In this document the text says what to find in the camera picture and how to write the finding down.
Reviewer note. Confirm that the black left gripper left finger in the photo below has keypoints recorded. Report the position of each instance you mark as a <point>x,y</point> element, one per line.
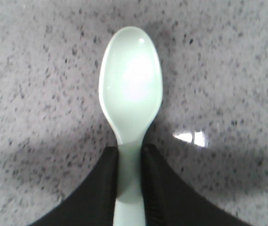
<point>92,203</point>

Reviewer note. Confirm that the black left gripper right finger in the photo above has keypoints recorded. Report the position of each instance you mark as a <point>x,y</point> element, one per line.
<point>169,201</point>

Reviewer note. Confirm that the pale green plastic spoon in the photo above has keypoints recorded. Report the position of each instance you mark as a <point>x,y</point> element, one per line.
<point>130,94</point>

